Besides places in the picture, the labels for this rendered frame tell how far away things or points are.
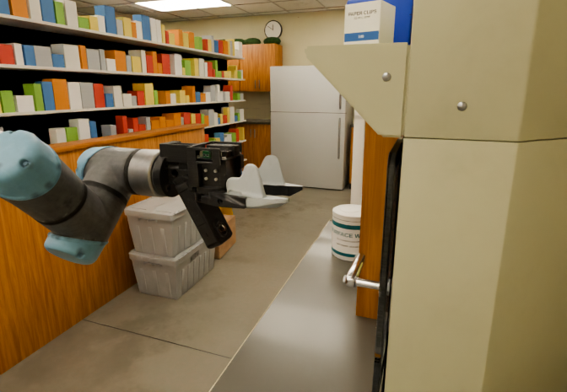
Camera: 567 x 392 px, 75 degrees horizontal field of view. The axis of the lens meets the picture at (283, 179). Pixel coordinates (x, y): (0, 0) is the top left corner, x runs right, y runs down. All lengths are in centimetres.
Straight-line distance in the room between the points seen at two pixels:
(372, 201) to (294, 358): 36
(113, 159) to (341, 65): 38
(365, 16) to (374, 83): 12
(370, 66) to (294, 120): 518
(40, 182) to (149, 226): 225
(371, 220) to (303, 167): 483
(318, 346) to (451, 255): 46
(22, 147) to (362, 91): 38
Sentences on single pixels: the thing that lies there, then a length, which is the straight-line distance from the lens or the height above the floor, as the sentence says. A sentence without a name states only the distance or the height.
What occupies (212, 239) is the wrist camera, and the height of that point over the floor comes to 124.
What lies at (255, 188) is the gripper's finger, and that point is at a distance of 50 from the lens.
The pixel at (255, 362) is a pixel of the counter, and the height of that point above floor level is 94.
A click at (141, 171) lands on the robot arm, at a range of 60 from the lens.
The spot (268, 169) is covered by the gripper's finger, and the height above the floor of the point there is 135.
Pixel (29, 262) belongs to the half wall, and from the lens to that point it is 254.
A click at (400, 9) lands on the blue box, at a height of 158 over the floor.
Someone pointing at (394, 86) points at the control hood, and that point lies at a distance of 43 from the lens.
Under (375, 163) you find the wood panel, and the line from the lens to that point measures 82.
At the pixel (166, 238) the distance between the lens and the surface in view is 270.
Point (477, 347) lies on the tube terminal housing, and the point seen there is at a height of 117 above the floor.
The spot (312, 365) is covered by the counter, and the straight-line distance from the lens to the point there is 81.
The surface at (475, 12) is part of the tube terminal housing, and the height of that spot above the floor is 153.
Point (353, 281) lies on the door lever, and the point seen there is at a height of 120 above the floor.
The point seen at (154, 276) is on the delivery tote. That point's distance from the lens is 289.
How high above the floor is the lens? 146
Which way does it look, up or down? 14 degrees down
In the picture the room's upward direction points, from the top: straight up
